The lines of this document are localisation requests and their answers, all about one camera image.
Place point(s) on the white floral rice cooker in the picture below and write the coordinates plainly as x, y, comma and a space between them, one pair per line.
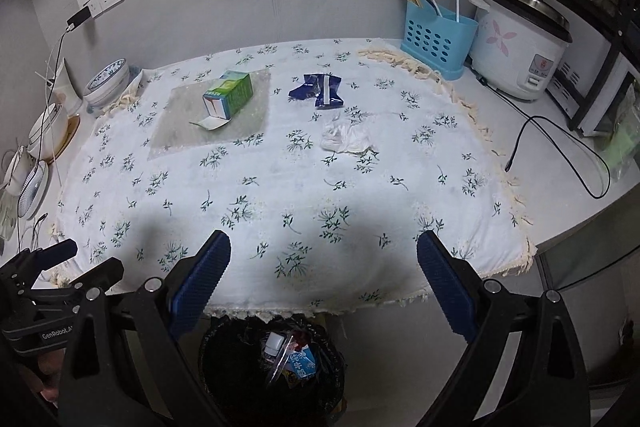
505, 52

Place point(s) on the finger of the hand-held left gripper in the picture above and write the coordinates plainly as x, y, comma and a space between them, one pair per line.
55, 252
107, 269

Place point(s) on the striped white bowl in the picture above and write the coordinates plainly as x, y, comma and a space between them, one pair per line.
32, 189

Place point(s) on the black charger plug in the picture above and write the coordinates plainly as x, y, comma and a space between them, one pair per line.
79, 17

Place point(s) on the green plastic bag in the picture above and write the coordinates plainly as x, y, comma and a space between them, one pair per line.
620, 142

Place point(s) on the white floral fringed tablecloth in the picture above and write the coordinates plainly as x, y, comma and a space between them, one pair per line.
280, 187

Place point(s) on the grey counter cabinet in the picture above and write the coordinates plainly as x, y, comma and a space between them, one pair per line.
575, 297

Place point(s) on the green white milk carton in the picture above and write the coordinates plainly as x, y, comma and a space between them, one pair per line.
235, 92

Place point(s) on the dark blue snack wrapper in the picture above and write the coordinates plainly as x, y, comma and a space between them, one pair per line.
305, 89

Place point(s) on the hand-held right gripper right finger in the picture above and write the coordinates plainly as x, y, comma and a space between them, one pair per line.
445, 282

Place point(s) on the blue patterned white bowl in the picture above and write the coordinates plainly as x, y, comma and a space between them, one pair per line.
105, 82

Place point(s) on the blue white drink carton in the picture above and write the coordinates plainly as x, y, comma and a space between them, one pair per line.
302, 364

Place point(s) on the trash bin with black bag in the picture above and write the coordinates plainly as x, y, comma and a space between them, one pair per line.
225, 382

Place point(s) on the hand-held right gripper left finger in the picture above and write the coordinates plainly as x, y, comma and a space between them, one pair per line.
205, 282

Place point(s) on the clear plastic sheet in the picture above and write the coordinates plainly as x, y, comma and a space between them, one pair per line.
175, 127

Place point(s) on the white cup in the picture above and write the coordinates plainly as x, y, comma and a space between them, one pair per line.
12, 169

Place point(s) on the person's left hand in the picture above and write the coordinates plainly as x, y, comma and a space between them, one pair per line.
47, 377

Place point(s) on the crumpled white tissue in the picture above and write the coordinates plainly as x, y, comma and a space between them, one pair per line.
345, 137

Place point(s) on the white ceramic pot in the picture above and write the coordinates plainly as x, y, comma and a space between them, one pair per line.
47, 127

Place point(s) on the clear plastic wrapper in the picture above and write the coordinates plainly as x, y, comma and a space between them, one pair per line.
277, 357

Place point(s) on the white appliance on black rack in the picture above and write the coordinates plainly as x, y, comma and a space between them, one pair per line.
595, 62

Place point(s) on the blue plastic utensil holder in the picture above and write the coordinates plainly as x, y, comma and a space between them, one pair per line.
435, 42

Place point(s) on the white kettle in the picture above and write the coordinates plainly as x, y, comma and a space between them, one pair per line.
67, 87

